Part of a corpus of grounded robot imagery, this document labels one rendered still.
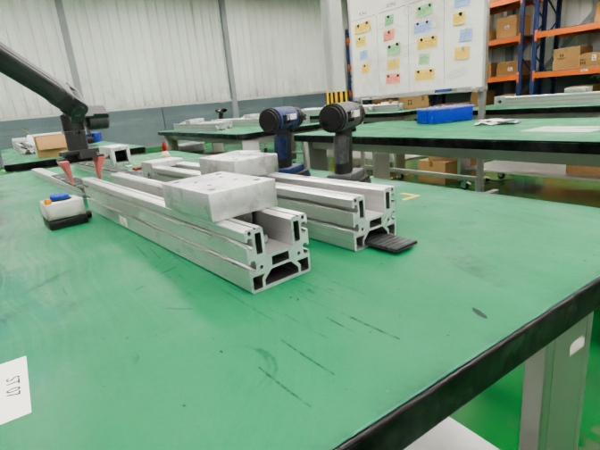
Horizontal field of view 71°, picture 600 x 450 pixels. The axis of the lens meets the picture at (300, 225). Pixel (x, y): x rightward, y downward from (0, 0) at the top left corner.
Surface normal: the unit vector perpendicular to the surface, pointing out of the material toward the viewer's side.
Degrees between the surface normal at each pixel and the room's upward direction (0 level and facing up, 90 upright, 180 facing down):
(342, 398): 0
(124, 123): 90
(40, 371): 0
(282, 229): 90
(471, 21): 90
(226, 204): 90
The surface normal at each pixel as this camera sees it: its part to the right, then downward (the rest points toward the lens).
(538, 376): -0.82, 0.23
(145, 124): 0.56, 0.18
